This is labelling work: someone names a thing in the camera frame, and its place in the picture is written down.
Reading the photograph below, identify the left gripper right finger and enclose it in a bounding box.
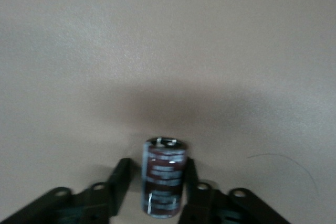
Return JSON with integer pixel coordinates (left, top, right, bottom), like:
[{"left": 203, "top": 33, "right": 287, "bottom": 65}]
[{"left": 178, "top": 158, "right": 292, "bottom": 224}]

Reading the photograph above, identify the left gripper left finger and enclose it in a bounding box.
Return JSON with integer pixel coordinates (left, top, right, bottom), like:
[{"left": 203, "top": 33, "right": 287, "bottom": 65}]
[{"left": 0, "top": 157, "right": 132, "bottom": 224}]

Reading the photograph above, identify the white-printed dark capacitor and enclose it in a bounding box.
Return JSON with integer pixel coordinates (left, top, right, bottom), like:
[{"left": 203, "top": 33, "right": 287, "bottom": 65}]
[{"left": 141, "top": 136, "right": 188, "bottom": 219}]

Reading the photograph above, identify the brown table cover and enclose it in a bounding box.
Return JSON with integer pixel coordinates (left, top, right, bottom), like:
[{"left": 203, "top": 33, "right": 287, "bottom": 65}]
[{"left": 0, "top": 0, "right": 336, "bottom": 224}]

